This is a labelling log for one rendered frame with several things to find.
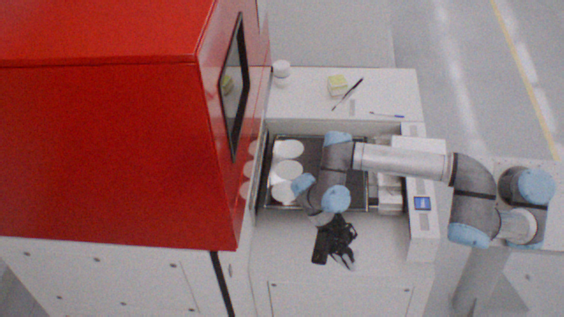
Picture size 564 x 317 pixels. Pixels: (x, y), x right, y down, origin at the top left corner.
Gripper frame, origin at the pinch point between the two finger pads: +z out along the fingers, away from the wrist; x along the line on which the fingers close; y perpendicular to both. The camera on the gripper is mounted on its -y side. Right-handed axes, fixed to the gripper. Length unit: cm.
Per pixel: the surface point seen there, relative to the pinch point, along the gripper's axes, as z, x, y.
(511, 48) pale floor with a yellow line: 66, 47, 298
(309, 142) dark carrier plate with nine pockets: -24, 33, 44
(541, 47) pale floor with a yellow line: 77, 30, 313
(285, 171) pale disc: -23.5, 33.2, 26.0
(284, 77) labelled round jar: -46, 45, 61
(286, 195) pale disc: -19.6, 28.1, 16.4
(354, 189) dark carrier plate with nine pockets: -8.9, 11.5, 30.4
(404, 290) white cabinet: 21.7, -4.1, 11.4
